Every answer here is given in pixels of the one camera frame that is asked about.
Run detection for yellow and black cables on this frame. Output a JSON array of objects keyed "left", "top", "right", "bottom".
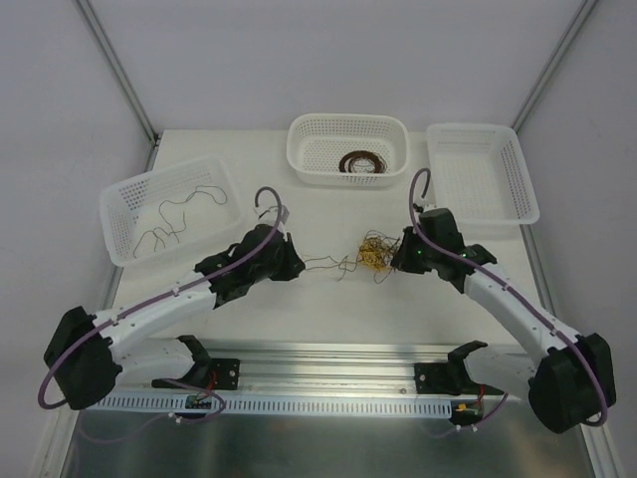
[{"left": 304, "top": 229, "right": 405, "bottom": 284}]

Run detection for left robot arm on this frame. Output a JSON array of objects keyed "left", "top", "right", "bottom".
[{"left": 44, "top": 224, "right": 305, "bottom": 410}]

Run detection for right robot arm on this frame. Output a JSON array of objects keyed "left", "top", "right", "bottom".
[{"left": 391, "top": 206, "right": 616, "bottom": 433}]

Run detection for white perforated basket right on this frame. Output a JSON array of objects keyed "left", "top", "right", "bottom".
[{"left": 426, "top": 122, "right": 539, "bottom": 226}]

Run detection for white perforated basket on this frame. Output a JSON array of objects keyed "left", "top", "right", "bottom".
[
  {"left": 286, "top": 114, "right": 411, "bottom": 188},
  {"left": 426, "top": 122, "right": 539, "bottom": 226},
  {"left": 100, "top": 155, "right": 245, "bottom": 267}
]

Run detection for white perforated basket middle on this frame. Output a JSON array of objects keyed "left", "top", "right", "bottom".
[{"left": 286, "top": 114, "right": 411, "bottom": 188}]

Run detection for white perforated basket left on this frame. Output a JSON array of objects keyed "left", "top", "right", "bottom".
[{"left": 100, "top": 155, "right": 245, "bottom": 267}]

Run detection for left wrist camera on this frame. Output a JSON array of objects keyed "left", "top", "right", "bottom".
[{"left": 255, "top": 205, "right": 290, "bottom": 234}]

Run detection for brown coiled cable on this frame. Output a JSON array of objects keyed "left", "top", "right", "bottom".
[{"left": 338, "top": 151, "right": 388, "bottom": 175}]

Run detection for aluminium mounting rail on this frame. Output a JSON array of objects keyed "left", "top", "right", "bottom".
[{"left": 202, "top": 339, "right": 455, "bottom": 397}]

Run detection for white slotted cable duct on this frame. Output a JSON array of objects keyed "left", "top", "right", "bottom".
[{"left": 91, "top": 391, "right": 452, "bottom": 419}]

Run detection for aluminium frame post right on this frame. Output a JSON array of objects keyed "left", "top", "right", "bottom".
[{"left": 511, "top": 0, "right": 600, "bottom": 133}]

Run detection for aluminium frame post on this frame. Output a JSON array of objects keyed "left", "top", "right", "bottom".
[
  {"left": 74, "top": 0, "right": 159, "bottom": 144},
  {"left": 511, "top": 0, "right": 600, "bottom": 133}
]

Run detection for aluminium frame post left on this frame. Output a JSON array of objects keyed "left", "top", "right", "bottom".
[{"left": 74, "top": 0, "right": 159, "bottom": 144}]

